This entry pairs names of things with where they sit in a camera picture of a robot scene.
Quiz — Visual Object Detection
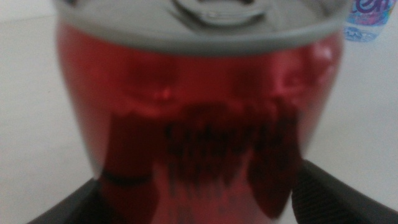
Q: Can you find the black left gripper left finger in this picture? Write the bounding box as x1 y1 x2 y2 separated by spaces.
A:
26 177 103 224

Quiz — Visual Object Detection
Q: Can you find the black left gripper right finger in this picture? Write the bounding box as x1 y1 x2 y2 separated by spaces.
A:
291 160 398 224

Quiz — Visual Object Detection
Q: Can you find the red soda can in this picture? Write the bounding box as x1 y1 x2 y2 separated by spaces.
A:
54 0 351 224

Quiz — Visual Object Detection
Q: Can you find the clear water bottle blue cap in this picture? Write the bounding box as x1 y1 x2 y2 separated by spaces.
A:
343 0 397 43

